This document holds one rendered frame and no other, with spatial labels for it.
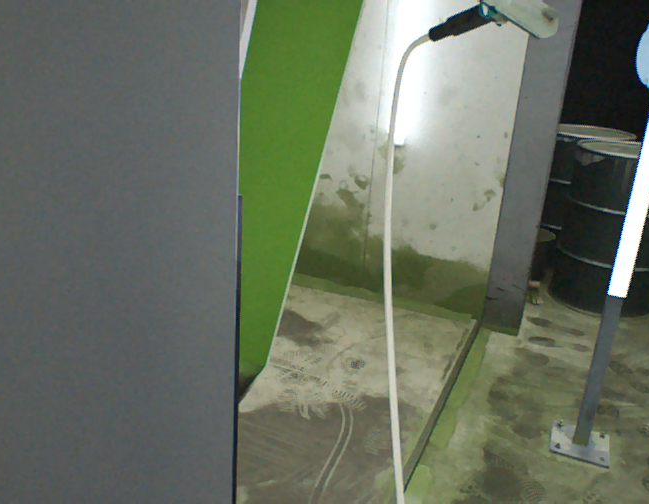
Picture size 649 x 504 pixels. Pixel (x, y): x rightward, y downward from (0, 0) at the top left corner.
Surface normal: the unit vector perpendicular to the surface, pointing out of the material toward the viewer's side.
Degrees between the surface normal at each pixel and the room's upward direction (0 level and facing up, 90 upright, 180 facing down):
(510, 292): 90
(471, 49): 90
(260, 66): 90
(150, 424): 90
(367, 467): 0
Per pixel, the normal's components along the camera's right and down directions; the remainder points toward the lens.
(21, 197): 0.91, 0.19
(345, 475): 0.07, -0.94
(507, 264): -0.40, 0.28
